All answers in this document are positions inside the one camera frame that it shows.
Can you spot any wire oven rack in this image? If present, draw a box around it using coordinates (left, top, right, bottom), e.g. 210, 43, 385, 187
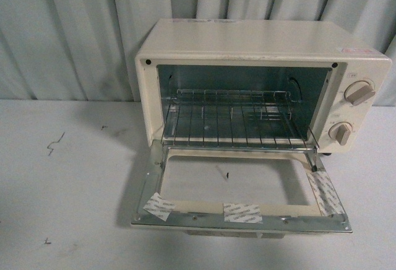
161, 89, 319, 150

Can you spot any pale curtain backdrop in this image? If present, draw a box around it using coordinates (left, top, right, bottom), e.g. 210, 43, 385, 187
1, 0, 395, 101

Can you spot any beige oven knob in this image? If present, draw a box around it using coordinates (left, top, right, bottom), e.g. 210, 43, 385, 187
344, 81, 376, 107
329, 122, 353, 146

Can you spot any cream Toshiba toaster oven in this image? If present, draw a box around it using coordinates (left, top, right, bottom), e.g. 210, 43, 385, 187
135, 19, 392, 153

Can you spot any upper beige oven knob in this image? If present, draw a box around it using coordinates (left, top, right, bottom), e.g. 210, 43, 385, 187
344, 81, 376, 107

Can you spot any oven door with beige handle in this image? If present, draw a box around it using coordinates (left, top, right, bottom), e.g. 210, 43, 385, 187
131, 141, 352, 238

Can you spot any lower beige oven knob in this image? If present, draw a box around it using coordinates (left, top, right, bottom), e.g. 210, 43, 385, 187
329, 122, 353, 146

